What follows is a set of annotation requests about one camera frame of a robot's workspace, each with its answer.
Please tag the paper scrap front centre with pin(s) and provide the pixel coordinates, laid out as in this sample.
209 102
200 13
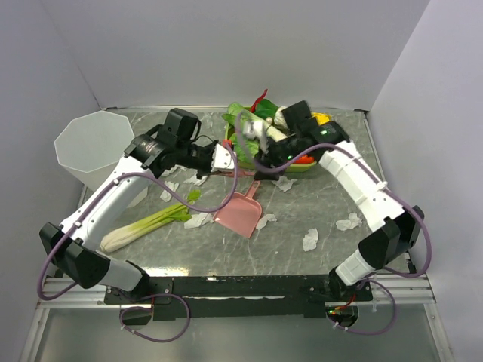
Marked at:
310 240

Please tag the red chili pepper toy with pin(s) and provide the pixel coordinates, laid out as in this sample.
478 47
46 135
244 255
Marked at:
257 100

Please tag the paper scrap behind celery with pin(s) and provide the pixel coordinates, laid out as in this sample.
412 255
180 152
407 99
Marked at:
195 181

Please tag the green plastic tray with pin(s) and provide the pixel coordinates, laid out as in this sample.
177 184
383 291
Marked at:
294 168

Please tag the pink hand brush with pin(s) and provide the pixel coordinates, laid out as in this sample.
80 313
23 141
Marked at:
232 173

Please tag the paper scrap beside dustpan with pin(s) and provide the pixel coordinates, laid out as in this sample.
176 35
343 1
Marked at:
264 220

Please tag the dark green leafy vegetable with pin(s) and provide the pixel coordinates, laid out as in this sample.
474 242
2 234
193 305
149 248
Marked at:
265 109

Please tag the paper scrap right side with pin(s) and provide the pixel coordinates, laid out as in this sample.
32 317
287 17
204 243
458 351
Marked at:
353 221

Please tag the pink plastic dustpan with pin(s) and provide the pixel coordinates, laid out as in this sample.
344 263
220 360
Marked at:
242 213

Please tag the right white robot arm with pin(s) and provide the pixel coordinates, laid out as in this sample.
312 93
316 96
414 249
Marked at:
394 225

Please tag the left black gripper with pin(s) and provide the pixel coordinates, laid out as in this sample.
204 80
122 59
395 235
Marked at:
207 170

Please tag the paper scrap left of dustpan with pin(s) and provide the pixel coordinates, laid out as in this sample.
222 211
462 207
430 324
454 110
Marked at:
198 220

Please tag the celery stalk toy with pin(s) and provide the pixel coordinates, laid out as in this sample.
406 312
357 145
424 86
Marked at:
125 235

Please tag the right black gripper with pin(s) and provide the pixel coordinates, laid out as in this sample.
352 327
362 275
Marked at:
266 159

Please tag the front green lettuce head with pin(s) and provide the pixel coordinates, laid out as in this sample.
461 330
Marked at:
243 159

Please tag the aluminium frame rail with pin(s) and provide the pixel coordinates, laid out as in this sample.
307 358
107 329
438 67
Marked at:
252 318

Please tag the long green romaine lettuce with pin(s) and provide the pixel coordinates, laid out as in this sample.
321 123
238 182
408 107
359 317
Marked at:
237 115

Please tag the large paper scrap by bin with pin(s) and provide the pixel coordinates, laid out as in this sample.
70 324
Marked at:
173 170

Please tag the translucent white trash bin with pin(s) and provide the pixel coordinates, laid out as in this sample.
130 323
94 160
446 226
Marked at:
90 146

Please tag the orange carrot toy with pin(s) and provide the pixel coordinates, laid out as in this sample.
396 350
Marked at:
305 160

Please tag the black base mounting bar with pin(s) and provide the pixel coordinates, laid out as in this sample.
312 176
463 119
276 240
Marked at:
170 298

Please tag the paper scrap above celery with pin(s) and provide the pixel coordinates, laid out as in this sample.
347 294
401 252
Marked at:
166 195

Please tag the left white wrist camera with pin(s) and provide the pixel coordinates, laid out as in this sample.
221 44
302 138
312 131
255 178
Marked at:
223 159

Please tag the yellow leaf napa cabbage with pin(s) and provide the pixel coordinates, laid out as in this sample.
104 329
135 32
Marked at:
279 119

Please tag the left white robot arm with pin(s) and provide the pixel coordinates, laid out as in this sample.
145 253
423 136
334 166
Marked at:
74 245

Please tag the paper scrap near tray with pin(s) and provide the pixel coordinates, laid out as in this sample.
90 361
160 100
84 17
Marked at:
284 183

